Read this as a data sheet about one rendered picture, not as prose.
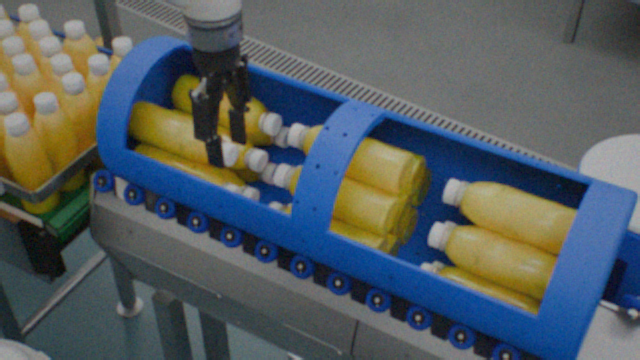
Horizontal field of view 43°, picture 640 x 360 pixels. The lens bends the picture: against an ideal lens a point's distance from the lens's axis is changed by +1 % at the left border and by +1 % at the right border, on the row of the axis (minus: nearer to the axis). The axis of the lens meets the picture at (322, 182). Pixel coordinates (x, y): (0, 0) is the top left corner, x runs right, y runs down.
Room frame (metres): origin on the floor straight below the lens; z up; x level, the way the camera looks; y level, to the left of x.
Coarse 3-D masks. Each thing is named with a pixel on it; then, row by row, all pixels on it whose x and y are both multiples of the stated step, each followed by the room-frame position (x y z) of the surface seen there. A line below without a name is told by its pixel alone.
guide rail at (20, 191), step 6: (6, 180) 1.14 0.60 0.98; (6, 186) 1.13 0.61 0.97; (12, 186) 1.12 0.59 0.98; (18, 186) 1.12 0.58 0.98; (12, 192) 1.13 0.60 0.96; (18, 192) 1.12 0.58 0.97; (24, 192) 1.11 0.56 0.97; (30, 192) 1.10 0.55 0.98; (24, 198) 1.11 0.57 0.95; (30, 198) 1.10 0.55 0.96
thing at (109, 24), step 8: (96, 0) 1.73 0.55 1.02; (104, 0) 1.72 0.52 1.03; (112, 0) 1.74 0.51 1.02; (96, 8) 1.73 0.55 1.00; (104, 8) 1.72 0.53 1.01; (112, 8) 1.74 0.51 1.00; (104, 16) 1.72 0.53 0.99; (112, 16) 1.73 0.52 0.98; (104, 24) 1.73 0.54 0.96; (112, 24) 1.73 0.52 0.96; (104, 32) 1.73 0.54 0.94; (112, 32) 1.72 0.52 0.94; (120, 32) 1.74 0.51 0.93; (104, 40) 1.73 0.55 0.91; (112, 40) 1.72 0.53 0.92; (112, 48) 1.72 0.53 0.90
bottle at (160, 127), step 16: (144, 112) 1.14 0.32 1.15; (160, 112) 1.13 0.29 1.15; (176, 112) 1.15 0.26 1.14; (128, 128) 1.13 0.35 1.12; (144, 128) 1.11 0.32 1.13; (160, 128) 1.10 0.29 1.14; (176, 128) 1.09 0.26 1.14; (192, 128) 1.09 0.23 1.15; (160, 144) 1.09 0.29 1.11; (176, 144) 1.07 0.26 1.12; (192, 144) 1.06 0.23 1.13; (192, 160) 1.06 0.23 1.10
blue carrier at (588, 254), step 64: (128, 64) 1.17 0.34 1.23; (192, 64) 1.33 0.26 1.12; (384, 128) 1.12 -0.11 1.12; (192, 192) 0.99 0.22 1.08; (320, 192) 0.90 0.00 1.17; (576, 192) 0.95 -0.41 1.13; (320, 256) 0.88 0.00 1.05; (384, 256) 0.82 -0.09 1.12; (576, 256) 0.74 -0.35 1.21; (512, 320) 0.71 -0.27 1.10; (576, 320) 0.68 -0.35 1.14
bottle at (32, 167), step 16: (32, 128) 1.18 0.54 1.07; (16, 144) 1.13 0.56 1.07; (32, 144) 1.14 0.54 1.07; (16, 160) 1.12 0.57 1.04; (32, 160) 1.13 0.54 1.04; (48, 160) 1.16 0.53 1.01; (16, 176) 1.13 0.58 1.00; (32, 176) 1.13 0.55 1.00; (48, 176) 1.15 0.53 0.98; (32, 208) 1.12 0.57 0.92; (48, 208) 1.13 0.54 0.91
